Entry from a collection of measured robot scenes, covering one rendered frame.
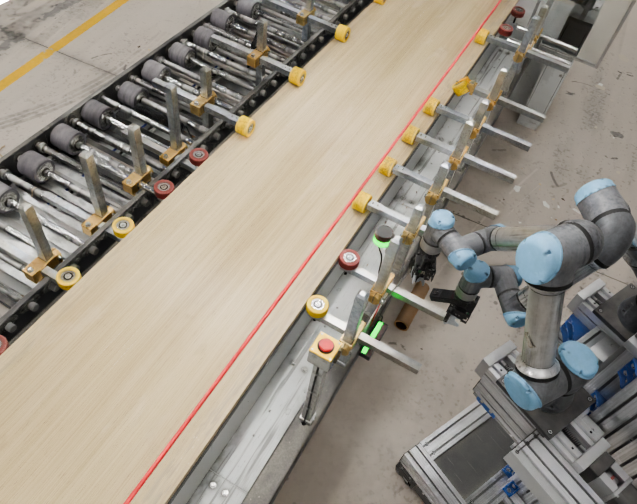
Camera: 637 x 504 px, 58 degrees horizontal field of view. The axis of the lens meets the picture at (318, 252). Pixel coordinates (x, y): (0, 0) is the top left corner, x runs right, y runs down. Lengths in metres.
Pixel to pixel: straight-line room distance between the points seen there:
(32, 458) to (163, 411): 0.37
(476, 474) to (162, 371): 1.43
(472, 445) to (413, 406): 0.38
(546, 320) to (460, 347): 1.65
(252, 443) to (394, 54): 2.10
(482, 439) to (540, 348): 1.20
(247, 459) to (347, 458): 0.80
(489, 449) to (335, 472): 0.69
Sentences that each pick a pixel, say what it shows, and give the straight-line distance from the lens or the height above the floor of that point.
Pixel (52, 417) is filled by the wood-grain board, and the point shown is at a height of 0.90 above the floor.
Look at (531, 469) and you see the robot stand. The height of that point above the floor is 0.95.
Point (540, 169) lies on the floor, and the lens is 4.32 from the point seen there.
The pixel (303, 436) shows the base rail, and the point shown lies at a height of 0.70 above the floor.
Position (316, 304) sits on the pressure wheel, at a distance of 2.05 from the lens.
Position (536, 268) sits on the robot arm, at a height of 1.58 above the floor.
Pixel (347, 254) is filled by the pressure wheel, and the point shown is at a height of 0.90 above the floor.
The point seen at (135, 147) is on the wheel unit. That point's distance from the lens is 2.40.
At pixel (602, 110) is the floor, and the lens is 5.14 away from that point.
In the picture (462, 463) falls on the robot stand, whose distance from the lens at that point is 2.70.
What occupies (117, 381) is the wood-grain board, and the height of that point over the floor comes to 0.90.
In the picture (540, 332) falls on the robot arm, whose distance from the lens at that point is 1.60.
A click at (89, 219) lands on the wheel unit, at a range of 2.42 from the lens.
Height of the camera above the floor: 2.63
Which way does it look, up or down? 52 degrees down
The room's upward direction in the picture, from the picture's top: 11 degrees clockwise
